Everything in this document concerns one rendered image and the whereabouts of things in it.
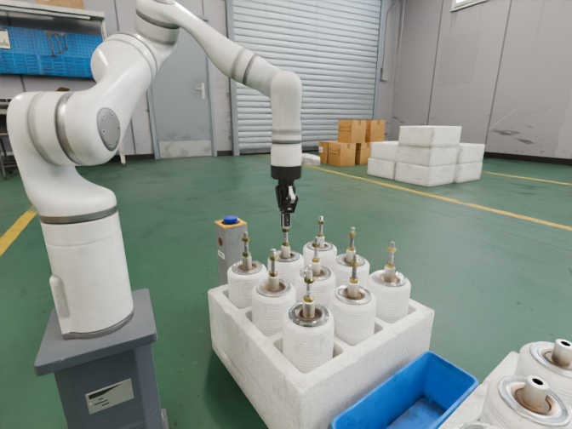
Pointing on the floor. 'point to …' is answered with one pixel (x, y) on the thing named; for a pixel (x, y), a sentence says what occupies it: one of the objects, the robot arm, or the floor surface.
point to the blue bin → (412, 397)
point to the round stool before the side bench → (5, 157)
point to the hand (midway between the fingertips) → (285, 220)
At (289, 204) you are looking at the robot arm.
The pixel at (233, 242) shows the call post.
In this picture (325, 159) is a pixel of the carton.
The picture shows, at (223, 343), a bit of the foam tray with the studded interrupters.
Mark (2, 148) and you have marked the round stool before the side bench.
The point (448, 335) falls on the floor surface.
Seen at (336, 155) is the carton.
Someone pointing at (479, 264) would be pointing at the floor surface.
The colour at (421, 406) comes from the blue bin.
